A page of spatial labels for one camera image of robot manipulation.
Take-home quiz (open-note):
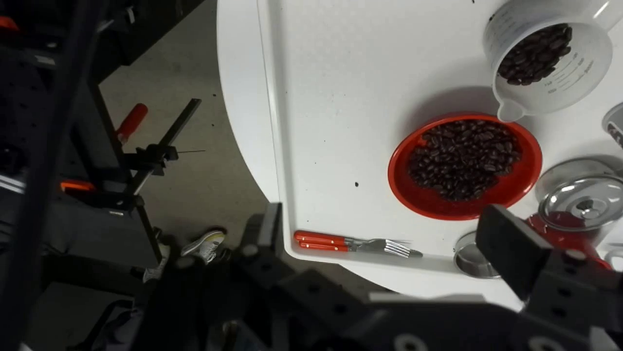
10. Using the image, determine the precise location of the black camera stand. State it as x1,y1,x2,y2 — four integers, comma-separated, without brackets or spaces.
96,96,205,211

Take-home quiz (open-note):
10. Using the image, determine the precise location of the red bowl with beans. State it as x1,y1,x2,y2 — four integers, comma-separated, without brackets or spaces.
386,114,545,223

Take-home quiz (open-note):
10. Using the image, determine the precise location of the small flat lidded steel dish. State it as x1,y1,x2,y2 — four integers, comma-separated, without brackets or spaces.
602,102,623,151

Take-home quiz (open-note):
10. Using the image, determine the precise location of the red handled steel knife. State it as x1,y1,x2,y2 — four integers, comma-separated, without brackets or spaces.
296,240,425,262

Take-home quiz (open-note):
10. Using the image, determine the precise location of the red handled steel fork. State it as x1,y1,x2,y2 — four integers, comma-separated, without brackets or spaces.
292,231,417,258

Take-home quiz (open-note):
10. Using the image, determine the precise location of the white plastic tray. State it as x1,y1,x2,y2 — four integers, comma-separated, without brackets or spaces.
255,0,623,277

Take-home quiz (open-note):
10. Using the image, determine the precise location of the small steel bowl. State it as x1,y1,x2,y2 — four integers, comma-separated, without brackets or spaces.
536,170,623,235
452,231,502,281

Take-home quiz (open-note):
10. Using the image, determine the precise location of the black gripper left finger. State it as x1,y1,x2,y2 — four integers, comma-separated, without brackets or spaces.
240,201,286,264

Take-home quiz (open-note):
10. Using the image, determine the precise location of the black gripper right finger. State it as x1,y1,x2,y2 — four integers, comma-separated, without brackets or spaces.
475,205,555,303

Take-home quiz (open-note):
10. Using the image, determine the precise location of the red tool handle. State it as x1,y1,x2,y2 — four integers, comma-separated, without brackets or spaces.
113,102,150,145

